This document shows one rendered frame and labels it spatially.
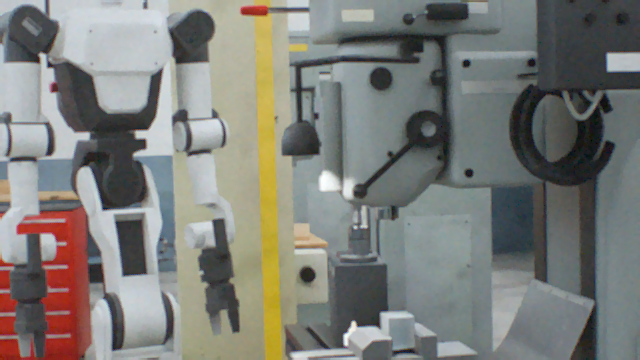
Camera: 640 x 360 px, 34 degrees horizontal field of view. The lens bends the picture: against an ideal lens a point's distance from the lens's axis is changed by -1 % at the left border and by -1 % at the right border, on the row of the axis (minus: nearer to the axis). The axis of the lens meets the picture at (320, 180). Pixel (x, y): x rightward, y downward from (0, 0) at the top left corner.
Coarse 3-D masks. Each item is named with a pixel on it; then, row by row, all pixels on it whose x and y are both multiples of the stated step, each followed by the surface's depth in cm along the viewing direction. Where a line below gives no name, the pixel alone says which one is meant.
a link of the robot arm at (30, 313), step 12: (12, 288) 246; (24, 288) 245; (36, 288) 246; (24, 300) 246; (36, 300) 248; (24, 312) 245; (36, 312) 246; (24, 324) 244; (36, 324) 243; (48, 324) 247
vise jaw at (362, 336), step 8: (360, 328) 206; (368, 328) 206; (376, 328) 206; (352, 336) 205; (360, 336) 201; (368, 336) 198; (376, 336) 198; (384, 336) 198; (352, 344) 202; (360, 344) 198; (368, 344) 195; (376, 344) 195; (384, 344) 196; (392, 344) 196; (360, 352) 196; (368, 352) 195; (376, 352) 195; (384, 352) 196; (392, 352) 196
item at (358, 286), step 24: (336, 264) 243; (360, 264) 243; (384, 264) 242; (336, 288) 242; (360, 288) 242; (384, 288) 243; (336, 312) 243; (360, 312) 243; (384, 312) 243; (336, 336) 245
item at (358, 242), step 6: (348, 234) 247; (354, 234) 245; (360, 234) 245; (366, 234) 246; (348, 240) 247; (354, 240) 246; (360, 240) 245; (366, 240) 246; (348, 246) 248; (354, 246) 246; (360, 246) 246; (366, 246) 246; (354, 252) 246; (360, 252) 246; (366, 252) 246
